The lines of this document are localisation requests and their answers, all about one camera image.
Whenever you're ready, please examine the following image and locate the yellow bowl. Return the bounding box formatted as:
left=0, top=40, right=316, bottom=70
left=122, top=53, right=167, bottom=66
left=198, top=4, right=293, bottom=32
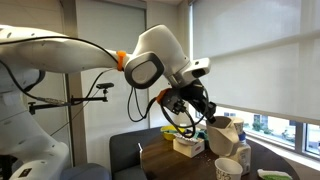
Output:
left=160, top=125, right=186, bottom=141

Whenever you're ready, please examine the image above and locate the white rectangular box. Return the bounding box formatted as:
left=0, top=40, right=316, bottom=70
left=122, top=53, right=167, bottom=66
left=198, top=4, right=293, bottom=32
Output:
left=172, top=134, right=206, bottom=159

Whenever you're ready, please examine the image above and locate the beige mug cup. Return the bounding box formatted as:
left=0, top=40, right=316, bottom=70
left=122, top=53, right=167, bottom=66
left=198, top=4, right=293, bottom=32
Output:
left=206, top=115, right=241, bottom=158

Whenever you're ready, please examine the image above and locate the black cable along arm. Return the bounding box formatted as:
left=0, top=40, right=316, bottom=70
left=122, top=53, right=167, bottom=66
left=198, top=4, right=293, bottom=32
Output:
left=0, top=35, right=120, bottom=105

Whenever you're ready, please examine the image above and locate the dark grey chair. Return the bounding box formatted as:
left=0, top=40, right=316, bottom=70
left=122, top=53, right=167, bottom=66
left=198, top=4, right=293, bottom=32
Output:
left=109, top=126, right=165, bottom=180

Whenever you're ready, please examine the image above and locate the large grey roller blind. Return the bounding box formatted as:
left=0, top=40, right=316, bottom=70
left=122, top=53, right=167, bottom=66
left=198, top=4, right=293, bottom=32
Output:
left=191, top=0, right=320, bottom=126

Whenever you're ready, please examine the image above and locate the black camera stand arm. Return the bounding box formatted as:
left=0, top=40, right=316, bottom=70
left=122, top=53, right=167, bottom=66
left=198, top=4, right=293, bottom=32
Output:
left=28, top=82, right=115, bottom=116

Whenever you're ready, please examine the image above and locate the orange strap on arm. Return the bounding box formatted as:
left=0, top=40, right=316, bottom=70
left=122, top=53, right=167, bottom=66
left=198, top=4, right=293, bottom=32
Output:
left=116, top=50, right=127, bottom=72

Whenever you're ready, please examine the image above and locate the green white packet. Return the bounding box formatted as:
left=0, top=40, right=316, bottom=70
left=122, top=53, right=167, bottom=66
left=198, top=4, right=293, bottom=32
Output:
left=257, top=168, right=294, bottom=180

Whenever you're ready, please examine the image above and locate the blue grey cushion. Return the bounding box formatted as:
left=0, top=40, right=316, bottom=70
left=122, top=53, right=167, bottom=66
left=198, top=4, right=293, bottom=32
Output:
left=60, top=162, right=112, bottom=180

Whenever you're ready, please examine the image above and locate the clear jar blue lid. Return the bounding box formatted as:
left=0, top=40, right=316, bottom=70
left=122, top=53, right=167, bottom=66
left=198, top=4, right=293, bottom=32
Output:
left=230, top=131, right=252, bottom=176

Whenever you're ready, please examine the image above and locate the dark teal bowl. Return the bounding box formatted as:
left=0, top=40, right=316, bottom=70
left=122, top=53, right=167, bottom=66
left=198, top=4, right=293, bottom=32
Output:
left=199, top=129, right=211, bottom=150

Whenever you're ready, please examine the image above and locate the black looping wrist cable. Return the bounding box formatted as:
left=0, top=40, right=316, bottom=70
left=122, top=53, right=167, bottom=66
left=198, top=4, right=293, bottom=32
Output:
left=126, top=85, right=198, bottom=140

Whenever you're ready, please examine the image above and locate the black wrist camera orange mount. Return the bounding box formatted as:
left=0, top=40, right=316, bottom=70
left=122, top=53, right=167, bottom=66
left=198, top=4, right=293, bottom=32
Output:
left=155, top=87, right=188, bottom=116

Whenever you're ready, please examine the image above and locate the brown patterned paper cup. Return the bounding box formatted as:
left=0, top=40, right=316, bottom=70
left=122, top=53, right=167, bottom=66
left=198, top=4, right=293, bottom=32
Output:
left=232, top=116, right=246, bottom=136

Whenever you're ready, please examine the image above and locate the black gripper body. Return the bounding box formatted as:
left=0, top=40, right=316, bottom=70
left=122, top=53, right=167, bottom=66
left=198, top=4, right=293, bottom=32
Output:
left=179, top=79, right=207, bottom=107

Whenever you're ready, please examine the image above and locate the narrow grey roller blind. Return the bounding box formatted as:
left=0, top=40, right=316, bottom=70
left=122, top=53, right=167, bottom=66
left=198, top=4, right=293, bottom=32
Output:
left=75, top=0, right=148, bottom=129

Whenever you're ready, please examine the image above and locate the white patterned paper cup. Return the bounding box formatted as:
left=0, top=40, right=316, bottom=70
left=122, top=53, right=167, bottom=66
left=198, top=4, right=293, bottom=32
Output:
left=214, top=157, right=244, bottom=180

